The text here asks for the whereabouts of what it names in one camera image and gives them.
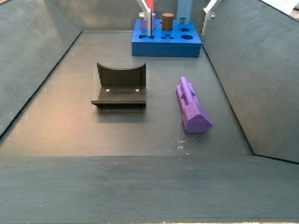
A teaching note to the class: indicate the blue foam peg board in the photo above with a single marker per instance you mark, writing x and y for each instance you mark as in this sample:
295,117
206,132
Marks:
181,42

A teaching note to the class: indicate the brown cylinder peg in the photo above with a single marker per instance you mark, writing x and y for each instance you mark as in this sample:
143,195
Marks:
167,21

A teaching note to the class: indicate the light purple square peg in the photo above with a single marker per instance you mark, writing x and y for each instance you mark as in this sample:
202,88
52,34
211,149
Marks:
153,22

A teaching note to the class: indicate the light blue two prong peg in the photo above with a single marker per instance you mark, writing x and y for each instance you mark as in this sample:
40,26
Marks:
183,12

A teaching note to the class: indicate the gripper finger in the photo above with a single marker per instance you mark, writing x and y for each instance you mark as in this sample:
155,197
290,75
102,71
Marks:
207,11
147,12

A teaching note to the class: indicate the red rectangular block peg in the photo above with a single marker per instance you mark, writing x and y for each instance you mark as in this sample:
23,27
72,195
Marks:
151,5

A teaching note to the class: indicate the purple three prong object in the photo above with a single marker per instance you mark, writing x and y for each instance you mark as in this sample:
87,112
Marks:
195,118

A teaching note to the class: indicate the black curved fixture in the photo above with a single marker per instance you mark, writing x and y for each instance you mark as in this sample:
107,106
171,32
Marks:
122,86

